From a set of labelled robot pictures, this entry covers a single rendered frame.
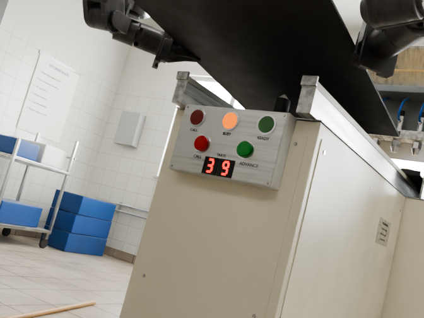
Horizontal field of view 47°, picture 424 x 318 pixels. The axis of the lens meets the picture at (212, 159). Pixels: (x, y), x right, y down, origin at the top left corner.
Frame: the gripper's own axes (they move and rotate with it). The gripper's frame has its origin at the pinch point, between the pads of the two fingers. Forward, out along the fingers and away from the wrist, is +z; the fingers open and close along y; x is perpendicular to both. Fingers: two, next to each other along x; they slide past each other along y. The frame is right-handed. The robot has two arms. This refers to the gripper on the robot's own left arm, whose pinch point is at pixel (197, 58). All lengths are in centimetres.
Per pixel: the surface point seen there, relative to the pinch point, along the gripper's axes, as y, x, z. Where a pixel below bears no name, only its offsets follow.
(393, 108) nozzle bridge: -21, -31, 68
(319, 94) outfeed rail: 9.8, 29.2, 20.2
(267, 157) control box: 23.0, 25.4, 15.3
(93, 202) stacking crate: 20, -443, -20
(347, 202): 23.3, 13.2, 38.6
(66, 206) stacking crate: 33, -441, -44
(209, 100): 9.6, 3.4, 5.2
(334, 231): 30.3, 15.6, 36.1
